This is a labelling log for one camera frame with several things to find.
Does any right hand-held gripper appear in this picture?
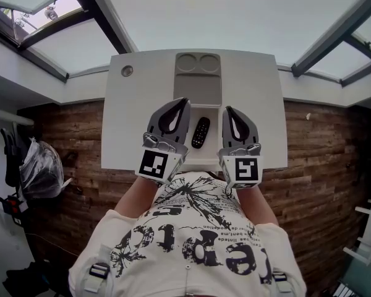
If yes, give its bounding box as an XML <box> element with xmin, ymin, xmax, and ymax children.
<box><xmin>217</xmin><ymin>105</ymin><xmax>265</xmax><ymax>191</ymax></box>

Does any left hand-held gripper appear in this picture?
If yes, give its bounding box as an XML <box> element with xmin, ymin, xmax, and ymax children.
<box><xmin>134</xmin><ymin>97</ymin><xmax>192</xmax><ymax>186</ymax></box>

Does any black remote control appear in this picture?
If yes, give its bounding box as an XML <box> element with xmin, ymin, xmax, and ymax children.
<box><xmin>190</xmin><ymin>116</ymin><xmax>211</xmax><ymax>150</ymax></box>

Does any grey tray with cup holders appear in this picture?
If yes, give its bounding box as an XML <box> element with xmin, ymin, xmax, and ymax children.
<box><xmin>173</xmin><ymin>51</ymin><xmax>223</xmax><ymax>173</ymax></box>

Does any person's left forearm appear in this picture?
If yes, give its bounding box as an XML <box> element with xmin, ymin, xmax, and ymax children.
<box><xmin>113</xmin><ymin>174</ymin><xmax>162</xmax><ymax>220</ymax></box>

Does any person's right forearm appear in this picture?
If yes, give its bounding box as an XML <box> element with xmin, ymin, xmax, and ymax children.
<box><xmin>234</xmin><ymin>183</ymin><xmax>279</xmax><ymax>228</ymax></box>

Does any person's white printed shirt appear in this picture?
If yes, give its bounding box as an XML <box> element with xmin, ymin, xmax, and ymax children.
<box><xmin>67</xmin><ymin>171</ymin><xmax>307</xmax><ymax>297</ymax></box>

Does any clear plastic bag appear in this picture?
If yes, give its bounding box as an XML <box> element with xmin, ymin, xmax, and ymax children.
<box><xmin>18</xmin><ymin>137</ymin><xmax>74</xmax><ymax>199</ymax></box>

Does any black mesh office chair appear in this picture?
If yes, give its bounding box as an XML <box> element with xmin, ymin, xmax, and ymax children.
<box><xmin>0</xmin><ymin>127</ymin><xmax>24</xmax><ymax>189</ymax></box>

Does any white metal rack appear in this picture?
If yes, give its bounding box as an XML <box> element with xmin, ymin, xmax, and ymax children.
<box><xmin>342</xmin><ymin>196</ymin><xmax>371</xmax><ymax>267</ymax></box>

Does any black and red power strip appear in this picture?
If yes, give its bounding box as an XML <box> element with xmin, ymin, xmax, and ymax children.
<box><xmin>0</xmin><ymin>190</ymin><xmax>30</xmax><ymax>227</ymax></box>

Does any black bag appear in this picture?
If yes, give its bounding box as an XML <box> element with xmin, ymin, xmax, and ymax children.
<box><xmin>2</xmin><ymin>259</ymin><xmax>52</xmax><ymax>297</ymax></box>

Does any black window frame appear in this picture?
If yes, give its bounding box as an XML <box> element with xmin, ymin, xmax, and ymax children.
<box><xmin>0</xmin><ymin>0</ymin><xmax>371</xmax><ymax>88</ymax></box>

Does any grey strap with buckle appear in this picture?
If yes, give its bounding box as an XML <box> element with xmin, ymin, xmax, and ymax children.
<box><xmin>271</xmin><ymin>270</ymin><xmax>294</xmax><ymax>294</ymax></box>
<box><xmin>82</xmin><ymin>260</ymin><xmax>111</xmax><ymax>293</ymax></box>

